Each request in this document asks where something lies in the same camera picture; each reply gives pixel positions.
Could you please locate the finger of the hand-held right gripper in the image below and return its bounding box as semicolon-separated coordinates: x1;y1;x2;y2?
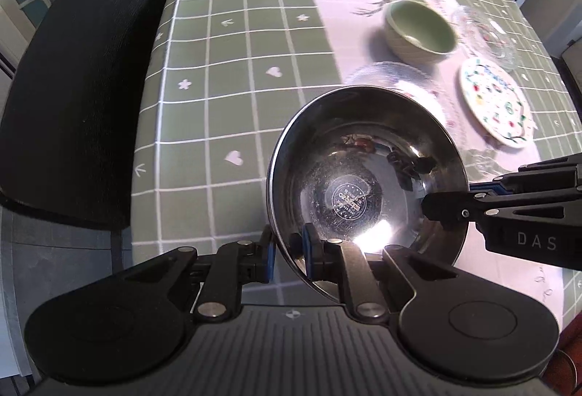
420;184;582;234
468;153;582;197

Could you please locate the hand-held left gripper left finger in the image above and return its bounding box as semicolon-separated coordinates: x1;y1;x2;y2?
120;227;277;318

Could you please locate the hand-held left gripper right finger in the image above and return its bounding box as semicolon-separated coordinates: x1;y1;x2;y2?
292;224;460;323

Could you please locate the stainless steel bowl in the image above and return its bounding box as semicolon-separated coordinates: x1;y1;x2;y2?
266;85;470;305

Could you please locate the clear glass flower plate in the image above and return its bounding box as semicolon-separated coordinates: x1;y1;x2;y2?
343;60;468;151

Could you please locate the green ceramic bowl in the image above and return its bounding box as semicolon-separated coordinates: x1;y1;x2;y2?
382;0;457;66

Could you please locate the white fruit-printed plate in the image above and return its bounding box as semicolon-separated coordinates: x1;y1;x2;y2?
458;58;533;147

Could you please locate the light grey chair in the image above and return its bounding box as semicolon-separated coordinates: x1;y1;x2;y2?
548;39;582;106

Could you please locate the clear glass bowl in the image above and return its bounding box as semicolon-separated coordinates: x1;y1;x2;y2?
450;5;517;71

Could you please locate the white deer-printed table runner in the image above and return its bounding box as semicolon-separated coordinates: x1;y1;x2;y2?
286;0;571;328

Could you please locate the large black chair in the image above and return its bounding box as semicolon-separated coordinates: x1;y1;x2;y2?
0;0;183;230

